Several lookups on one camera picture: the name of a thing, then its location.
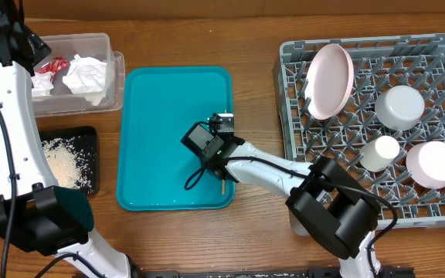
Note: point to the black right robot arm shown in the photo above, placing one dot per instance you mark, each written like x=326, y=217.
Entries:
x=332, y=207

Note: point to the red wrapper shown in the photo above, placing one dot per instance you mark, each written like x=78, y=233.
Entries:
x=54, y=66

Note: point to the pink plate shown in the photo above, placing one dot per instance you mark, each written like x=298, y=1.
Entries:
x=329, y=81

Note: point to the wooden chopstick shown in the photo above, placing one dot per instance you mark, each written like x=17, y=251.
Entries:
x=223, y=186

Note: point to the black tray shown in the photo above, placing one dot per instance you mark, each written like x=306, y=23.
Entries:
x=88, y=142

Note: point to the small white tissue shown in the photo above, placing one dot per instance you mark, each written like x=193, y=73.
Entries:
x=41, y=84

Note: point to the pink bowl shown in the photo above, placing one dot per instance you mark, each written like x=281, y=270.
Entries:
x=426, y=163

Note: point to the grey bowl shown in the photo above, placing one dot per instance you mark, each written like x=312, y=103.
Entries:
x=400, y=108

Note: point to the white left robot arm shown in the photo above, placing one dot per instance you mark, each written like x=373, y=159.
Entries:
x=36, y=214

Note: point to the grey plastic dishwasher rack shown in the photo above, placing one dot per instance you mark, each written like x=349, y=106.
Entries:
x=380, y=63

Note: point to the pile of rice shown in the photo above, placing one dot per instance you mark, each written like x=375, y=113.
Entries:
x=68, y=164

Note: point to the clear plastic bin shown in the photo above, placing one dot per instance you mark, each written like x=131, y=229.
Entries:
x=61, y=100

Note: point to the white napkin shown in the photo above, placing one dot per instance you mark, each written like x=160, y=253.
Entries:
x=87, y=76

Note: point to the teal serving tray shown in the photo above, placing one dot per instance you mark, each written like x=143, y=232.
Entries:
x=160, y=105

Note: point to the pale green cup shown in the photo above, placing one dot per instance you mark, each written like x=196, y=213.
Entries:
x=379, y=153

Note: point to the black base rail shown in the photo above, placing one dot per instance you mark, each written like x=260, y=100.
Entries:
x=320, y=272

